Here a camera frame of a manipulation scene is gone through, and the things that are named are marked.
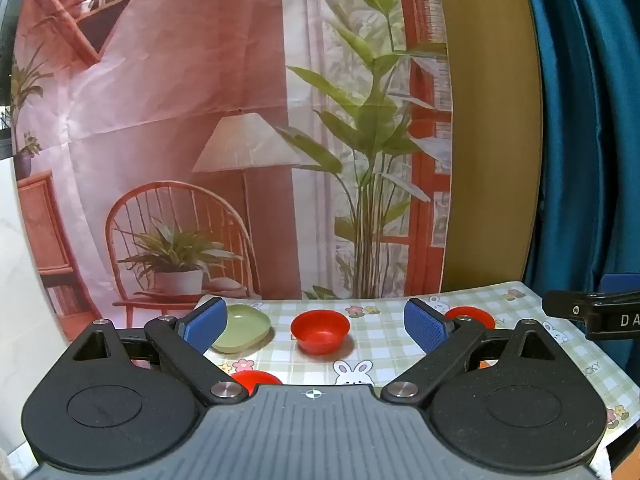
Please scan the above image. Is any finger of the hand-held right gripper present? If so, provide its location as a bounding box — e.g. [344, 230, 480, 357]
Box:
[542, 290, 593, 333]

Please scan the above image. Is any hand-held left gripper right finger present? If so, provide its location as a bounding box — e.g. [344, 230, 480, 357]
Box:
[381, 298, 566, 406]

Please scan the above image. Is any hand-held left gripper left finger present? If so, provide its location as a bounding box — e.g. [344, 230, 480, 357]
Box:
[65, 297, 249, 406]

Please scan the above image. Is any red plastic bowl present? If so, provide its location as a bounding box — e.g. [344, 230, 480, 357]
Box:
[291, 310, 351, 356]
[444, 307, 497, 331]
[231, 370, 284, 396]

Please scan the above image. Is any green square plate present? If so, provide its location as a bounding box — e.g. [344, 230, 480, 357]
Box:
[210, 305, 273, 355]

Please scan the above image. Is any checked rabbit print tablecloth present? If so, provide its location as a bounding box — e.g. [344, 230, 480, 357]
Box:
[0, 280, 636, 480]

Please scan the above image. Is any yellow wooden board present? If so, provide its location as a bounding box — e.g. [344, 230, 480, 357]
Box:
[435, 0, 546, 293]

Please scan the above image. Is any blue curtain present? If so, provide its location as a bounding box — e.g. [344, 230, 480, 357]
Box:
[517, 0, 640, 311]

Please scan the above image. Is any printed room scene backdrop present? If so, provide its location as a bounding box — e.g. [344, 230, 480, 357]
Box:
[10, 0, 453, 318]

